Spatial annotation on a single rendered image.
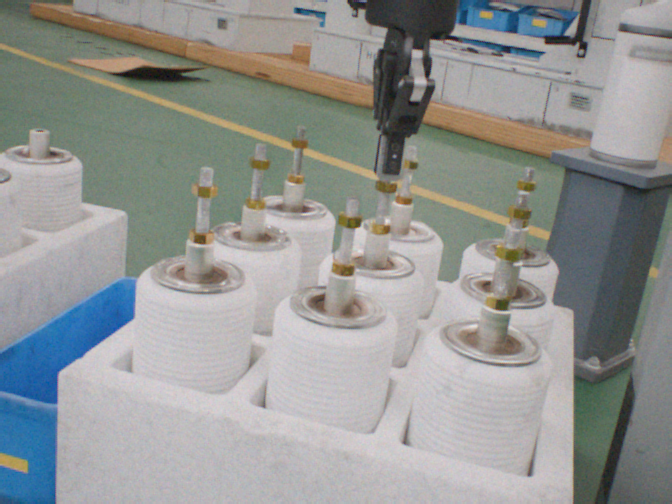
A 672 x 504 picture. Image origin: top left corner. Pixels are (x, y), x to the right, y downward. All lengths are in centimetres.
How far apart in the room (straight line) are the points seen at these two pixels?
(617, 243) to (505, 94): 191
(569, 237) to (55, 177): 69
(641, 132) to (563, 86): 176
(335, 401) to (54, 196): 48
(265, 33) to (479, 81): 144
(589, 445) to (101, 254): 63
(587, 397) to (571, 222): 24
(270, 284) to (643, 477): 40
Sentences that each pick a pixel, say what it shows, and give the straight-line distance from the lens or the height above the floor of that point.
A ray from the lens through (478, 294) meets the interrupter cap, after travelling 70.
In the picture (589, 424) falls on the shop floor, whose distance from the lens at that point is 110.
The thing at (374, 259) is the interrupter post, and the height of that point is 26.
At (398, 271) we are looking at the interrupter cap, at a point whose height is 25.
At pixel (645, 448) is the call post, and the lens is 83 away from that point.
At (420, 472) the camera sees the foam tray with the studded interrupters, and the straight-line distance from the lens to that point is 58.
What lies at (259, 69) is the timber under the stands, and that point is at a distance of 382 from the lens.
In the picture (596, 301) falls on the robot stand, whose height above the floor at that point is 11.
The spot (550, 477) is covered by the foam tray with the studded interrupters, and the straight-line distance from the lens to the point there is 61.
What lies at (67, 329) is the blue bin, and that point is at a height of 10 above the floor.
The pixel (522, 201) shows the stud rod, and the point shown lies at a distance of 70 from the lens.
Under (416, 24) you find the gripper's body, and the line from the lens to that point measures 66.
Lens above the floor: 49
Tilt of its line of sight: 19 degrees down
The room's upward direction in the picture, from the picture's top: 8 degrees clockwise
